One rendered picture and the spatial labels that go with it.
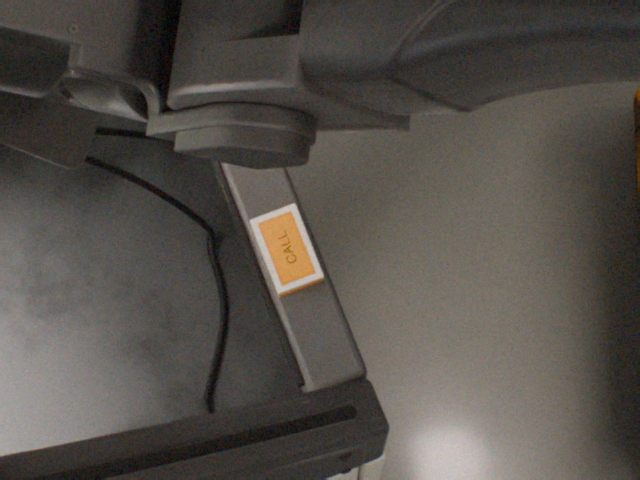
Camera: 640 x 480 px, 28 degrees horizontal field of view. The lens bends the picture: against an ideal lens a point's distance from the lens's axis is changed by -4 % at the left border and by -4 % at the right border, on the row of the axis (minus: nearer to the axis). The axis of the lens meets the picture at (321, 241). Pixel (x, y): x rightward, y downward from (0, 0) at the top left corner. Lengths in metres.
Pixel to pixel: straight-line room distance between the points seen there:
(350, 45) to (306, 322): 0.48
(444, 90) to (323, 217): 1.46
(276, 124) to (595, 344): 1.45
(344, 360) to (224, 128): 0.44
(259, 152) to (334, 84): 0.04
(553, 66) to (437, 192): 1.49
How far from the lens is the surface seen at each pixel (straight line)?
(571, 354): 1.80
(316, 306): 0.82
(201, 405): 0.93
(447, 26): 0.34
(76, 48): 0.41
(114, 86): 0.44
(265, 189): 0.84
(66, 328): 0.96
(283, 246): 0.82
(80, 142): 0.55
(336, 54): 0.35
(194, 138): 0.40
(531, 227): 1.84
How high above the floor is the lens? 1.75
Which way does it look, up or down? 75 degrees down
